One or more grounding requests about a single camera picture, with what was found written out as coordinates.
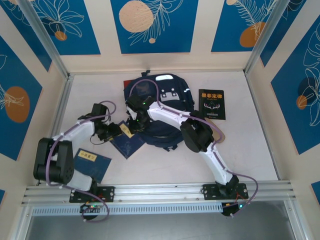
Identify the grey slotted cable duct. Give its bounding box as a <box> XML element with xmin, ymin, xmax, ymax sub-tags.
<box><xmin>31</xmin><ymin>202</ymin><xmax>225</xmax><ymax>216</ymax></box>

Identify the aluminium mounting rail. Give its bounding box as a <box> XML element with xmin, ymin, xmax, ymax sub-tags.
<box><xmin>21</xmin><ymin>181</ymin><xmax>298</xmax><ymax>207</ymax></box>

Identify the aluminium side rail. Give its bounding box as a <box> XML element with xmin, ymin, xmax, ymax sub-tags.
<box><xmin>37</xmin><ymin>74</ymin><xmax>75</xmax><ymax>186</ymax></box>
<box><xmin>244</xmin><ymin>71</ymin><xmax>282</xmax><ymax>181</ymax></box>

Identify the black controller board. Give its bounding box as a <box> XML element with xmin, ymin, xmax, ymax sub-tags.
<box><xmin>221</xmin><ymin>201</ymin><xmax>250</xmax><ymax>218</ymax></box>
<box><xmin>79</xmin><ymin>202</ymin><xmax>101</xmax><ymax>214</ymax></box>

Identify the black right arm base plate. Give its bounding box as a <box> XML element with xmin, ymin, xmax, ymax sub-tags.
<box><xmin>202</xmin><ymin>183</ymin><xmax>250</xmax><ymax>201</ymax></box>

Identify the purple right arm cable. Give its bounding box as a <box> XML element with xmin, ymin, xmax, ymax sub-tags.
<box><xmin>128</xmin><ymin>78</ymin><xmax>259</xmax><ymax>218</ymax></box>

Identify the blue floral wall panel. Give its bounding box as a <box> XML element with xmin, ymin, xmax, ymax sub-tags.
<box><xmin>0</xmin><ymin>34</ymin><xmax>43</xmax><ymax>161</ymax></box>
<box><xmin>32</xmin><ymin>0</ymin><xmax>101</xmax><ymax>56</ymax></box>
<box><xmin>110</xmin><ymin>0</ymin><xmax>200</xmax><ymax>55</ymax></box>
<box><xmin>271</xmin><ymin>23</ymin><xmax>320</xmax><ymax>155</ymax></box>
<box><xmin>259</xmin><ymin>0</ymin><xmax>308</xmax><ymax>68</ymax></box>
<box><xmin>211</xmin><ymin>0</ymin><xmax>278</xmax><ymax>53</ymax></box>
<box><xmin>0</xmin><ymin>0</ymin><xmax>53</xmax><ymax>73</ymax></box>

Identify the navy blue backpack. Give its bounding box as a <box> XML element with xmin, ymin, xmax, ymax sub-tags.
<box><xmin>123</xmin><ymin>71</ymin><xmax>196</xmax><ymax>152</ymax></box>

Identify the black book with orange title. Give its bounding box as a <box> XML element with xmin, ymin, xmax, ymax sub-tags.
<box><xmin>198</xmin><ymin>88</ymin><xmax>227</xmax><ymax>121</ymax></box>

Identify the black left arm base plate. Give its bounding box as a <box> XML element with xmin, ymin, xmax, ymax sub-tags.
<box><xmin>69</xmin><ymin>185</ymin><xmax>116</xmax><ymax>204</ymax></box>

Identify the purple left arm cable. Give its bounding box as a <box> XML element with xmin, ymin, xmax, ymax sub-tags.
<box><xmin>45</xmin><ymin>100</ymin><xmax>117</xmax><ymax>224</ymax></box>

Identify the aluminium frame post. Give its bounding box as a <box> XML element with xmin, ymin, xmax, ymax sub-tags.
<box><xmin>244</xmin><ymin>0</ymin><xmax>296</xmax><ymax>76</ymax></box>
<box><xmin>18</xmin><ymin>0</ymin><xmax>70</xmax><ymax>79</ymax></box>

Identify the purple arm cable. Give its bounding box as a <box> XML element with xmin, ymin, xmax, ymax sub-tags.
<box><xmin>45</xmin><ymin>100</ymin><xmax>117</xmax><ymax>224</ymax></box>
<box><xmin>128</xmin><ymin>78</ymin><xmax>259</xmax><ymax>218</ymax></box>

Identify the navy book with yellow label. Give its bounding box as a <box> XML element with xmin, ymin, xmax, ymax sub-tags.
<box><xmin>109</xmin><ymin>120</ymin><xmax>146</xmax><ymax>160</ymax></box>
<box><xmin>74</xmin><ymin>148</ymin><xmax>113</xmax><ymax>185</ymax></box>

